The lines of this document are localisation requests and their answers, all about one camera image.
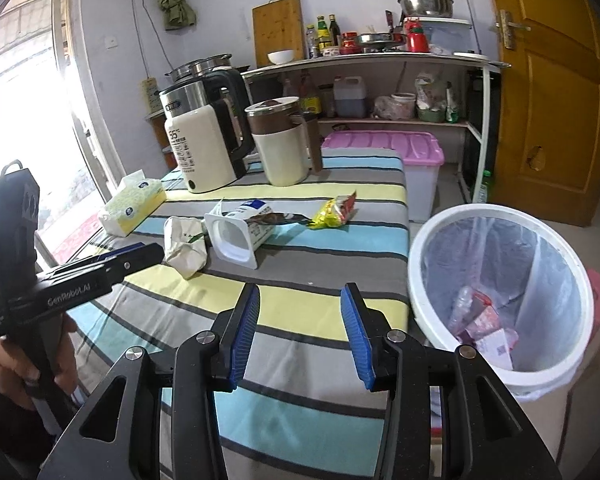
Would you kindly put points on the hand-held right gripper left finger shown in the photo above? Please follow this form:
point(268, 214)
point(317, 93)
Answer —
point(242, 335)

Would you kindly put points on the person's left hand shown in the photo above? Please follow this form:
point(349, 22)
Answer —
point(5, 365)

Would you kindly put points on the small white tub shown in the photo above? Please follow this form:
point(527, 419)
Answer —
point(403, 106)

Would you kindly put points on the clear plastic bin liner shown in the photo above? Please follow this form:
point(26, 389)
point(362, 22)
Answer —
point(455, 250)

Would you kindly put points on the white electric kettle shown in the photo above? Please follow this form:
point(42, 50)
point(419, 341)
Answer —
point(190, 92)

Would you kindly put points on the white ceramic bowl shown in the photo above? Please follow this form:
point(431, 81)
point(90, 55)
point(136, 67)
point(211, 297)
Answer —
point(281, 57)

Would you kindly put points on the wooden door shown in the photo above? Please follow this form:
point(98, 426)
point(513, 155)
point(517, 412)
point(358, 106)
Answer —
point(555, 110)

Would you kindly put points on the clear plastic cup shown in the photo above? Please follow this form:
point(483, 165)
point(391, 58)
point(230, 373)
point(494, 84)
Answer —
point(460, 307)

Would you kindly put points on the cream electric kettle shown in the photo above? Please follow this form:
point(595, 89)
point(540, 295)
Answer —
point(200, 150)

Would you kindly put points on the white paper bag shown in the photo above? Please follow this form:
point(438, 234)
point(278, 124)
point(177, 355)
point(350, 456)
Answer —
point(182, 245)

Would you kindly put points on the brown side table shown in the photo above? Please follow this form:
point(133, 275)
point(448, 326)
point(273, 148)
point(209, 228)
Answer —
point(161, 137)

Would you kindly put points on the pink plastic stool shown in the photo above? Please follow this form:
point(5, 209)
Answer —
point(599, 305)

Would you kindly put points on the pink lid storage box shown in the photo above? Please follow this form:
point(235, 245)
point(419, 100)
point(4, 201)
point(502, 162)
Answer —
point(380, 142)

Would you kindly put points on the steel pot with lid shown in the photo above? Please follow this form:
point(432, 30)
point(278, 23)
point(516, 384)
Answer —
point(200, 65)

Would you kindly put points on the purple milk carton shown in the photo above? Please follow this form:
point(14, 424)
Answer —
point(497, 349)

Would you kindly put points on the brown cream lidded jug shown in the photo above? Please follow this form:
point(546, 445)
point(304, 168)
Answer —
point(282, 155)

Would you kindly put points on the bundle of plastic bags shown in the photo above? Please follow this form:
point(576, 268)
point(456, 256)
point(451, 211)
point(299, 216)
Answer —
point(432, 97)

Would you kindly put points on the clear plastic lidded container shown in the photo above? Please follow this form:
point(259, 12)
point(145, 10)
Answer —
point(450, 35)

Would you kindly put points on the red jar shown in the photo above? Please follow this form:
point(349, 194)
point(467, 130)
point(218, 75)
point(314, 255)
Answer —
point(349, 43)

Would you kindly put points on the dark sauce bottle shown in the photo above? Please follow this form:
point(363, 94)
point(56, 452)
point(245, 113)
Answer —
point(334, 30)

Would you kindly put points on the white kitchen shelf rack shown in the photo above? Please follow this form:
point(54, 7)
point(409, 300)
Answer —
point(360, 59)

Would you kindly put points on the red floor mat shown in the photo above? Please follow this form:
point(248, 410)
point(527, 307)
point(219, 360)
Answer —
point(75, 232)

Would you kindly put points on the yellow white tissue box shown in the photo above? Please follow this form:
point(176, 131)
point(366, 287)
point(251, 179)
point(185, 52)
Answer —
point(132, 205)

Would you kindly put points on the dark oil jug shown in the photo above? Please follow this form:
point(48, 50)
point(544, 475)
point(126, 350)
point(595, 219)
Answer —
point(350, 97)

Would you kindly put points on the white plate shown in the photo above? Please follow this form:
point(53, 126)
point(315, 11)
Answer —
point(470, 53)

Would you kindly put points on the wooden cutting board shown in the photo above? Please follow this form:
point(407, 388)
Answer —
point(279, 27)

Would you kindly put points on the white sliding door frame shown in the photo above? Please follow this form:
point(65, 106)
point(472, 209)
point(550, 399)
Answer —
point(87, 110)

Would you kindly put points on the steel pan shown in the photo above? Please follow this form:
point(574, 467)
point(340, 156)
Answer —
point(377, 40)

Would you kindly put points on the white square plastic tub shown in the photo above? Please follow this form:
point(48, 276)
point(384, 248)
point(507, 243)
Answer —
point(230, 235)

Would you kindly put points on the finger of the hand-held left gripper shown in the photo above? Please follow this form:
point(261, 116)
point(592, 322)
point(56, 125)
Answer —
point(130, 262)
point(120, 250)

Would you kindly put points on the white wall switch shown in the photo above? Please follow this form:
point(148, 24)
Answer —
point(110, 41)

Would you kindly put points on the white round trash bin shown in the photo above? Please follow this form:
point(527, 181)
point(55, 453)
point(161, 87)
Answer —
point(580, 310)

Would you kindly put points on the kitchen knife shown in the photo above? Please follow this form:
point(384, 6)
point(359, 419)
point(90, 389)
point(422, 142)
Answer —
point(390, 22)

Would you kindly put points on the yellow power strip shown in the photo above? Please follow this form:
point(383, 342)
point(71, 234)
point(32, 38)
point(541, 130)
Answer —
point(151, 95)

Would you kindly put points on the striped tablecloth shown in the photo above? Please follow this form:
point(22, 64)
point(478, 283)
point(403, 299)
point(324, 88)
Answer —
point(300, 265)

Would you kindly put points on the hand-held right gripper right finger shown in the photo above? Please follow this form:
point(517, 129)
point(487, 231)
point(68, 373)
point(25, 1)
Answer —
point(357, 340)

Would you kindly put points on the steel mixing bowl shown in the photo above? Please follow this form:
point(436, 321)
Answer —
point(426, 6)

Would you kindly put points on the pink drink carton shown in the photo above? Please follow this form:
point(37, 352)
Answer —
point(485, 320)

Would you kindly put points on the red plastic bottle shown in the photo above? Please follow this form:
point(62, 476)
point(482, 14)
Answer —
point(416, 37)

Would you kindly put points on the yellow snack wrapper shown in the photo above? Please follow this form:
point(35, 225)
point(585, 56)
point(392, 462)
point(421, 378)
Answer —
point(332, 210)

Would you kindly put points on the small clear bottle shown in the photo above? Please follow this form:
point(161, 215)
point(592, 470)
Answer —
point(312, 42)

